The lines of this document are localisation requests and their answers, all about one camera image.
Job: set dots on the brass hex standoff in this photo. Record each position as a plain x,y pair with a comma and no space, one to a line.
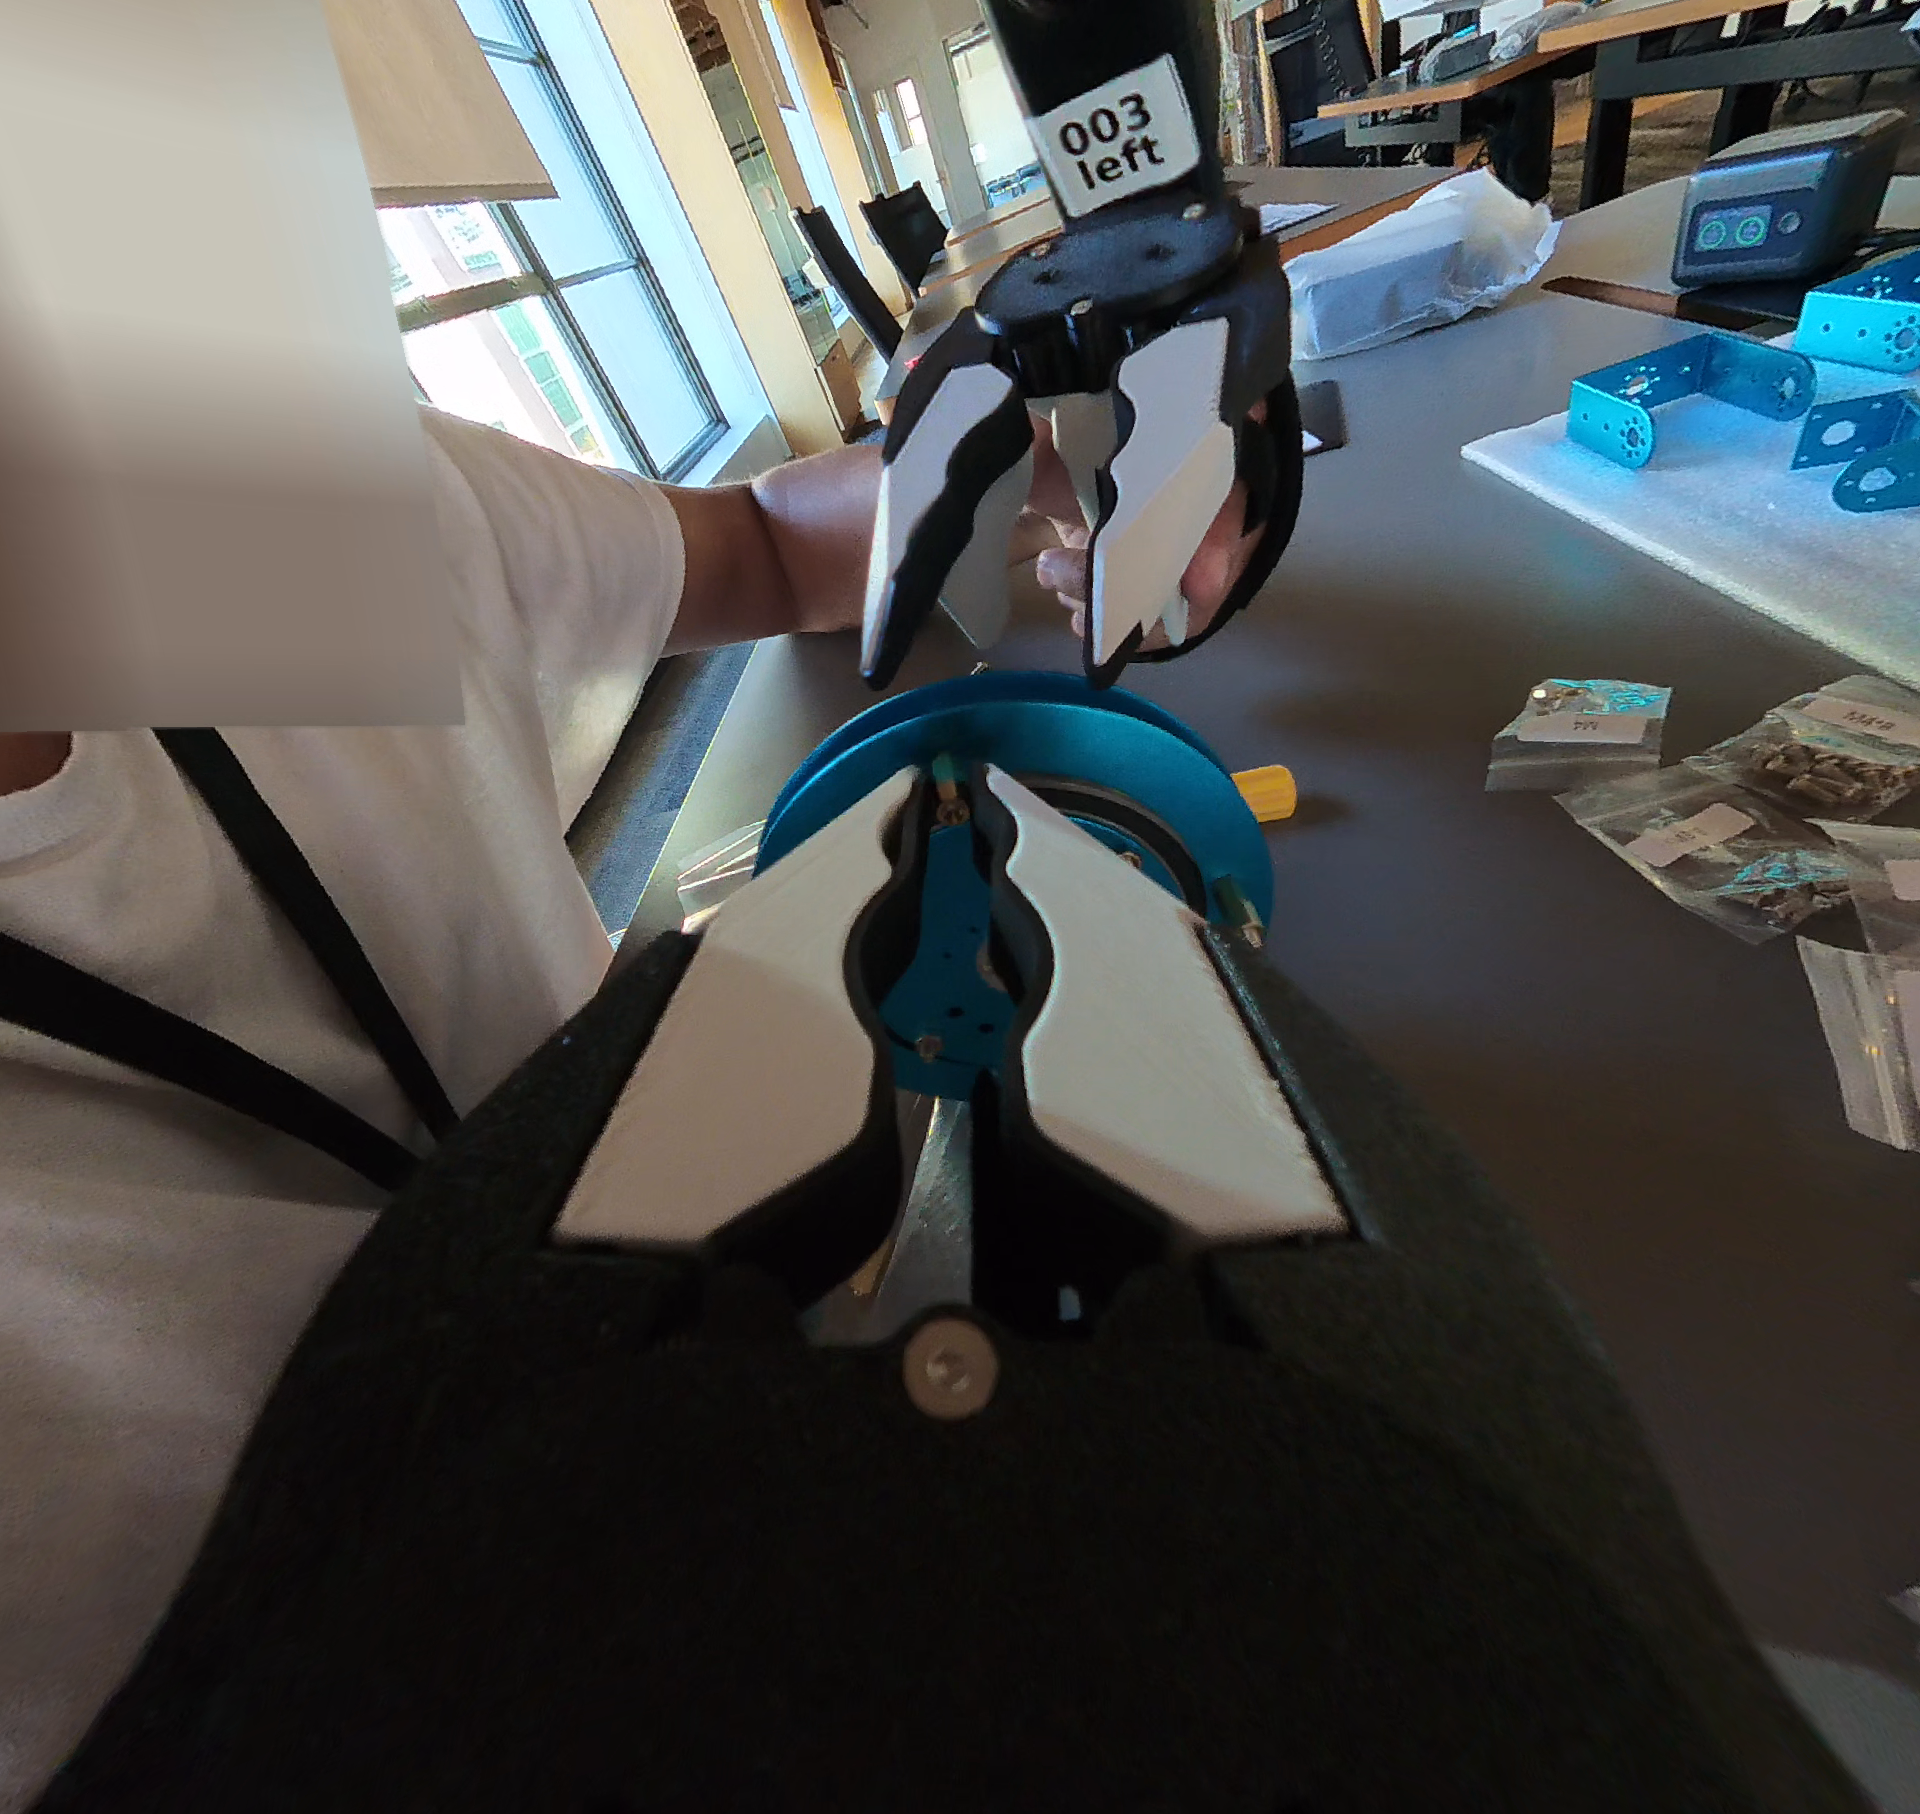
950,791
1241,919

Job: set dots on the white wrapped grey package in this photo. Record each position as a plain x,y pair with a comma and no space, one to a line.
1410,271

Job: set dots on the person's beige shirt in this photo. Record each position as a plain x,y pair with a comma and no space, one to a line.
227,1169

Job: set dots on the person's left hand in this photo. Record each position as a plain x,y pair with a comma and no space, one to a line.
1219,555

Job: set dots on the grey charger with screen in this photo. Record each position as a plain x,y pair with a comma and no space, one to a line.
1784,202

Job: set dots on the pile of small hardware bags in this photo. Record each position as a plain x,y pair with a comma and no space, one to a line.
1724,824

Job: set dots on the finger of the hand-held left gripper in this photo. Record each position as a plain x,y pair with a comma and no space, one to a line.
921,493
1171,435

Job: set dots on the blue round metal turntable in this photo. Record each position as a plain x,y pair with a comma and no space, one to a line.
1080,735

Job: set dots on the black office chair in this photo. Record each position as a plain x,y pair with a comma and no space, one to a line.
1317,59
879,254

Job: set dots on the white foam sheet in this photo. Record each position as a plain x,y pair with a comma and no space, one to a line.
1651,509

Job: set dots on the large window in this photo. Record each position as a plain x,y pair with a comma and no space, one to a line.
570,315

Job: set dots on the person's left forearm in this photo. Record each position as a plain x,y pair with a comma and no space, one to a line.
779,539

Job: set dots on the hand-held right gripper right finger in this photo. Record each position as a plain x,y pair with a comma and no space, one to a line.
1171,1080

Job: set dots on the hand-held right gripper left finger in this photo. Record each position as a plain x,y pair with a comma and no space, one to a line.
735,1080

